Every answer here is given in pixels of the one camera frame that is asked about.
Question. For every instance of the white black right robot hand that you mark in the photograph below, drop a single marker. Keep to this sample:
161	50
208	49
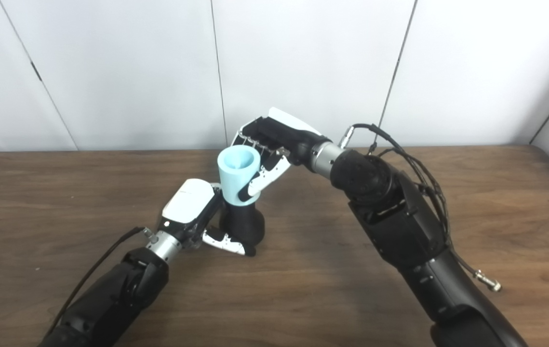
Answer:
286	137

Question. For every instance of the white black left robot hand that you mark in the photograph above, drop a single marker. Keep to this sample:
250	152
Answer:
187	200

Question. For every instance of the light blue cup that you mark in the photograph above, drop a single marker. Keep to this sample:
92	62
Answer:
233	183

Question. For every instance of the black flared nozzle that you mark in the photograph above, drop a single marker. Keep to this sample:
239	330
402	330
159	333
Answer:
245	221

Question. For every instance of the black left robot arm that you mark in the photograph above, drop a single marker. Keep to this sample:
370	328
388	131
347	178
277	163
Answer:
115	294

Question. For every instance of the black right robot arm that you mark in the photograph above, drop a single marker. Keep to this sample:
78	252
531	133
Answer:
399	226

